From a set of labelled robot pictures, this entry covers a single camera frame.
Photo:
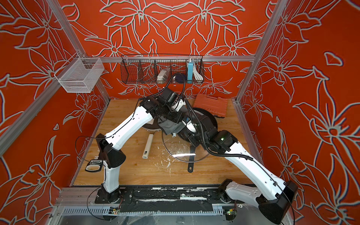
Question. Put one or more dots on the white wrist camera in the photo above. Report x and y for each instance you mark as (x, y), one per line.
(191, 127)
(179, 105)

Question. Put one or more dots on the black lidded frying pan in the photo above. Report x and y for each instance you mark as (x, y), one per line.
(199, 116)

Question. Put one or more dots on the grey cleaning cloth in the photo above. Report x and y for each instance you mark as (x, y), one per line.
(170, 127)

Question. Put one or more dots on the orange plastic tool case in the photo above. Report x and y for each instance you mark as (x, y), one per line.
(217, 106)

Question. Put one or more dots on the white wire mesh basket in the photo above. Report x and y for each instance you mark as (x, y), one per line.
(80, 75)

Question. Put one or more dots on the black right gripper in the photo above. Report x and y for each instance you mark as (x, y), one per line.
(191, 139)

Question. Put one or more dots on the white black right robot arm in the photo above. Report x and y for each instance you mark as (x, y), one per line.
(271, 195)

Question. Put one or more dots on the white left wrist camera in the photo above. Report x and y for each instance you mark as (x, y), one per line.
(179, 105)

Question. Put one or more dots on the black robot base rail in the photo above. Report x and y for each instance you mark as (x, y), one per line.
(171, 198)

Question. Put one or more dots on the dark blue round object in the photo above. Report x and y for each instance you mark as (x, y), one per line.
(180, 78)

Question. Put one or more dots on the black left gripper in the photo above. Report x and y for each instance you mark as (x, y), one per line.
(179, 116)

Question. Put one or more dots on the brown pan with cream handle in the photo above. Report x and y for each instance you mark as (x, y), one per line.
(152, 127)

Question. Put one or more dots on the silver packet in basket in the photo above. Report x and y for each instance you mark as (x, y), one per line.
(163, 76)

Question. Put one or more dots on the black wire wall basket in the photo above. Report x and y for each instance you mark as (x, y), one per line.
(162, 68)

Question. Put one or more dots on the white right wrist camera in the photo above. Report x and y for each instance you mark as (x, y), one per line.
(191, 127)

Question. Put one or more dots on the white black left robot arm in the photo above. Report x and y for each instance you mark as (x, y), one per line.
(111, 143)

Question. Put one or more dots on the glass lid with black knob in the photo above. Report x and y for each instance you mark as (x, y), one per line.
(182, 150)

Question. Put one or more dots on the light blue box in basket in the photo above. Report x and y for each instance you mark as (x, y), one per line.
(190, 68)

